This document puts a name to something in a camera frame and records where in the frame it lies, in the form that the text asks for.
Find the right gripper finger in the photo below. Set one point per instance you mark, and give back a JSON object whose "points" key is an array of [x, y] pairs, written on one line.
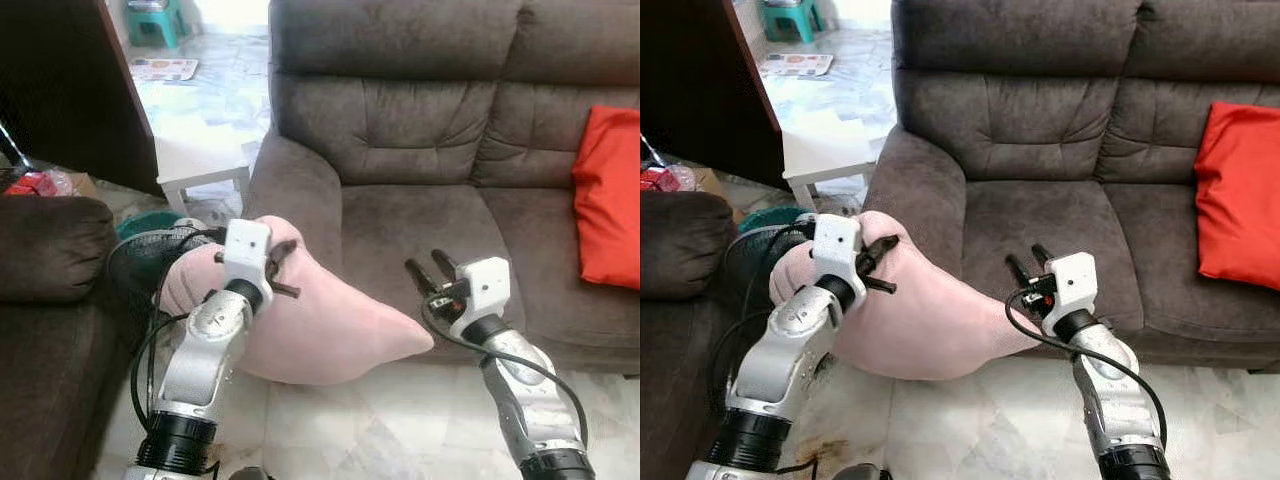
{"points": [[420, 276], [1041, 259], [444, 266], [1017, 272]]}

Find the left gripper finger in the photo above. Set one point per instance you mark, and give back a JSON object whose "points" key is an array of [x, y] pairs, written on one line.
{"points": [[286, 289], [284, 252], [882, 248], [882, 285]]}

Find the pink pillow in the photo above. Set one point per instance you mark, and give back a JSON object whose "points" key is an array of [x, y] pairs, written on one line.
{"points": [[940, 320], [330, 320]]}

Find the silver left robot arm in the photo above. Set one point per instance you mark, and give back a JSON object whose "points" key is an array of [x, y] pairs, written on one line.
{"points": [[790, 350], [200, 350]]}

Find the black floor fan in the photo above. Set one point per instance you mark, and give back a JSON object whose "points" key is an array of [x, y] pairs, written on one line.
{"points": [[750, 265], [140, 260]]}

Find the large brown fabric sofa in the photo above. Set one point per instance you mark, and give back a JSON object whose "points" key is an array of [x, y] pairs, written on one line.
{"points": [[1050, 130], [420, 130]]}

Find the red pillow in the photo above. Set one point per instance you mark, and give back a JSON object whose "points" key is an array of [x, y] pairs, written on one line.
{"points": [[610, 200], [1240, 190]]}

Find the small brown fabric sofa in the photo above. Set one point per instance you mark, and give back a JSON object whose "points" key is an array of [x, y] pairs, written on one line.
{"points": [[680, 250], [50, 250]]}

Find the colourful printed floor mat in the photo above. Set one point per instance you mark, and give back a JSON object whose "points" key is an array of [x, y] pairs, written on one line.
{"points": [[165, 69], [797, 65]]}

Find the white side table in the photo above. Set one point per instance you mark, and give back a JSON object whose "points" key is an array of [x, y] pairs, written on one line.
{"points": [[825, 155], [200, 160]]}

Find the teal plastic basin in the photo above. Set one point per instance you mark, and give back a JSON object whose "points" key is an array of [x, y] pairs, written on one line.
{"points": [[765, 217], [150, 222]]}

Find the brown cardboard box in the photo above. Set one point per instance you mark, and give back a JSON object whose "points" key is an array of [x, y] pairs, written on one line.
{"points": [[85, 185], [712, 180]]}

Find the clear plastic bag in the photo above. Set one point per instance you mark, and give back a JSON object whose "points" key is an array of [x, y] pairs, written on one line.
{"points": [[683, 177], [57, 182]]}

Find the red package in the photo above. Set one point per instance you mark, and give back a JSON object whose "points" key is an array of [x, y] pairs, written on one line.
{"points": [[658, 180], [30, 185]]}

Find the green plastic stool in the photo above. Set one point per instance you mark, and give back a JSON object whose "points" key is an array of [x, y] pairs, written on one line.
{"points": [[790, 20], [155, 25]]}

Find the dark wooden door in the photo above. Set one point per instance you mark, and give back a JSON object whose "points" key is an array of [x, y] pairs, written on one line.
{"points": [[700, 80], [60, 80]]}

